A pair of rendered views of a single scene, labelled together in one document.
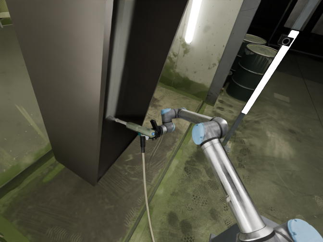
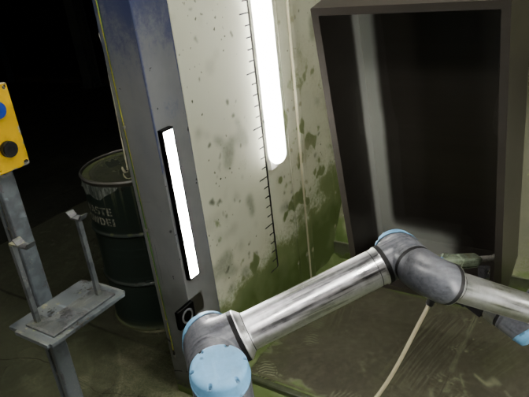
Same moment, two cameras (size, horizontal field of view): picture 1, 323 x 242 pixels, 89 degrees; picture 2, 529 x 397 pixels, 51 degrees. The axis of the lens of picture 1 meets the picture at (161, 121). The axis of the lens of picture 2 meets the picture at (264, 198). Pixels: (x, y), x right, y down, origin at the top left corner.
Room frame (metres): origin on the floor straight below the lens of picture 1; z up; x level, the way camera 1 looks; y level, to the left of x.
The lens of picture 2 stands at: (0.70, -1.71, 1.82)
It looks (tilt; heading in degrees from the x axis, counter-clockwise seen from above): 24 degrees down; 106
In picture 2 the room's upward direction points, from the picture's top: 7 degrees counter-clockwise
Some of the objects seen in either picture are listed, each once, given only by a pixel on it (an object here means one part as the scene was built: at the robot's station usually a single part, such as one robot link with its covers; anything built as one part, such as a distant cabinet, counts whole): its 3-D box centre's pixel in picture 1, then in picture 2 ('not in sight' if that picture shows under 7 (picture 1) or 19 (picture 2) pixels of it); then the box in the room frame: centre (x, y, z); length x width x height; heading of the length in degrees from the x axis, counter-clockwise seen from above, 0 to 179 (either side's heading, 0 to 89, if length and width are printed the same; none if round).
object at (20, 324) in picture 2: not in sight; (68, 310); (-0.41, -0.35, 0.78); 0.31 x 0.23 x 0.01; 70
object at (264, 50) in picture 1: (263, 51); not in sight; (2.95, -1.45, 0.86); 0.54 x 0.54 x 0.01
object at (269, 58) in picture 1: (251, 74); not in sight; (2.95, -1.45, 0.44); 0.59 x 0.58 x 0.89; 175
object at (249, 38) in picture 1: (250, 39); not in sight; (3.60, -1.42, 0.86); 0.54 x 0.54 x 0.01
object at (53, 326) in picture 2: not in sight; (59, 268); (-0.39, -0.36, 0.95); 0.26 x 0.15 x 0.32; 70
